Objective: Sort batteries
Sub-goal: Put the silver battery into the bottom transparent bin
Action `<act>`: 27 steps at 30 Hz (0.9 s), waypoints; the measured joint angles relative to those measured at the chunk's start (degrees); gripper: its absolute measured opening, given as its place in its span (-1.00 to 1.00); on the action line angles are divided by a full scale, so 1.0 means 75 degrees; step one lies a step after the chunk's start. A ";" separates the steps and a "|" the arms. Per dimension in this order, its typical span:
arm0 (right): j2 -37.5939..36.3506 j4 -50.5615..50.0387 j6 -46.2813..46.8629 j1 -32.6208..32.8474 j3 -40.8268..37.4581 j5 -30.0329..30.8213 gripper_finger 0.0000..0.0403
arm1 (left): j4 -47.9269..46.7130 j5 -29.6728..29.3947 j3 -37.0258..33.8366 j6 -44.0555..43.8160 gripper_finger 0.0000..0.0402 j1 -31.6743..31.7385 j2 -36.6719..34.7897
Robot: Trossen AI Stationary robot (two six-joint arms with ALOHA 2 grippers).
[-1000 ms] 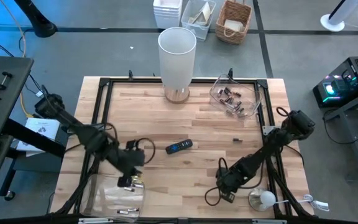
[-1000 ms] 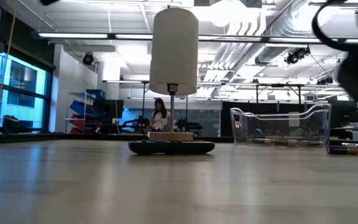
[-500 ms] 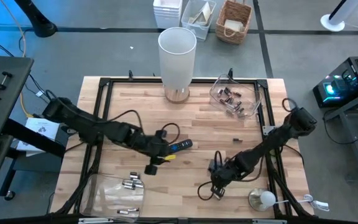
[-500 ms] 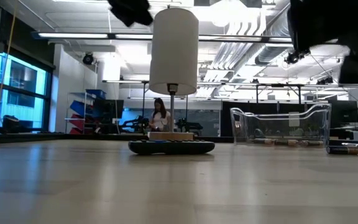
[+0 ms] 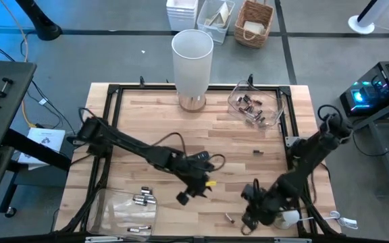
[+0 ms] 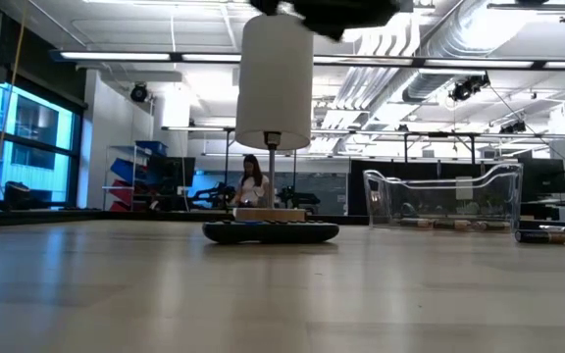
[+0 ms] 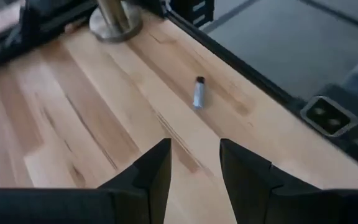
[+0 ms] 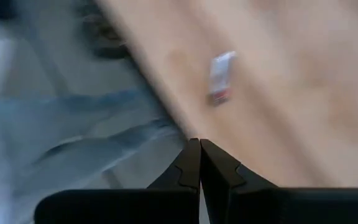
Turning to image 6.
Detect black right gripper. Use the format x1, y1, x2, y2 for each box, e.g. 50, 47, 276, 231
249, 0, 402, 43

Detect black remote control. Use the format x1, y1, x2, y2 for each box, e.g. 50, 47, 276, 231
201, 220, 341, 246

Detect clear plastic bin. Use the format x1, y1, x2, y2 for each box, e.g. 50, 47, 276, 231
362, 162, 525, 233

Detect person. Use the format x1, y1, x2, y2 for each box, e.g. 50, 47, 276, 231
231, 153, 271, 208

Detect background computer monitor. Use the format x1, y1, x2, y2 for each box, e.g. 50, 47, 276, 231
520, 157, 565, 203
145, 156, 197, 196

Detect long ceiling light strip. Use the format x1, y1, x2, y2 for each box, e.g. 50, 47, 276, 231
50, 48, 565, 71

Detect coloured bin shelf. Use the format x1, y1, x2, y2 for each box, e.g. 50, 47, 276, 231
101, 140, 170, 213

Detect silver ceiling air duct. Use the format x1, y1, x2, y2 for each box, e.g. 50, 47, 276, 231
401, 0, 548, 104

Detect black ceiling camera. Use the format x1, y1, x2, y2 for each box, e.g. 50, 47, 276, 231
129, 81, 149, 104
447, 72, 491, 103
499, 119, 528, 135

